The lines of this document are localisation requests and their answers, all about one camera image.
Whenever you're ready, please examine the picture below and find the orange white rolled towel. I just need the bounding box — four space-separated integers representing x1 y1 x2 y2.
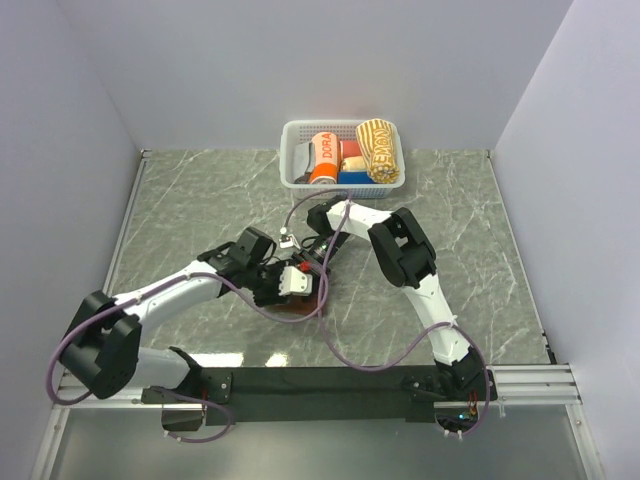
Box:
309 132 341 184

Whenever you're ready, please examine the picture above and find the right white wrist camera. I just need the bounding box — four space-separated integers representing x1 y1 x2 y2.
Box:
279 227 299 249

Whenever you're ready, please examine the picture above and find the yellow striped Doraemon towel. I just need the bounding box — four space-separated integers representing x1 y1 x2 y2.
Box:
356 118 400 184

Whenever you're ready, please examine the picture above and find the aluminium rail frame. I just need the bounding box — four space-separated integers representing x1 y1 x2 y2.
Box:
34 149 602 479

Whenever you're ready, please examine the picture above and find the red rolled towel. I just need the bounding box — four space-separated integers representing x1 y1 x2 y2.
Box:
340 140 362 158

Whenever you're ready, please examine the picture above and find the black base beam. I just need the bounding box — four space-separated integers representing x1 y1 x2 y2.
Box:
140 364 501 432

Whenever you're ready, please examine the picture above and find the cream rolled towel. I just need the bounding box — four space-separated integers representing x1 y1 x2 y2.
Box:
341 156 367 172

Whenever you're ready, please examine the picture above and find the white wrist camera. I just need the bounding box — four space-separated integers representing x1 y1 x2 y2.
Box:
279 265 313 296
279 227 299 249

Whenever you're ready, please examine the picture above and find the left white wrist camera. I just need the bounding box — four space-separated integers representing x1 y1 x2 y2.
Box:
279 265 313 296

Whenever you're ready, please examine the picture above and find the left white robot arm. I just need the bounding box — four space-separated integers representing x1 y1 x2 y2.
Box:
54 227 275 402

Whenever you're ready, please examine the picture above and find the white plastic basket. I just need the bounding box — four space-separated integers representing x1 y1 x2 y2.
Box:
279 118 406 199

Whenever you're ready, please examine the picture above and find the grey rolled towel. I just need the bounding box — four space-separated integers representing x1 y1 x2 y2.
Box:
292 142 315 184

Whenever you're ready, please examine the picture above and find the brown towel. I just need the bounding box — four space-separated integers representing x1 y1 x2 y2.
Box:
266 294 319 320

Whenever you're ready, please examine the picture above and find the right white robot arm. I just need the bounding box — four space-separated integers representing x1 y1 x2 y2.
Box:
306 195 492 402

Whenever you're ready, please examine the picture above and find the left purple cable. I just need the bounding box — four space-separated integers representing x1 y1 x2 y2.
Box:
46 259 331 443

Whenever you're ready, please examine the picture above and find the blue rolled towel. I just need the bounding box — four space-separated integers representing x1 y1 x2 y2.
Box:
338 171 374 185

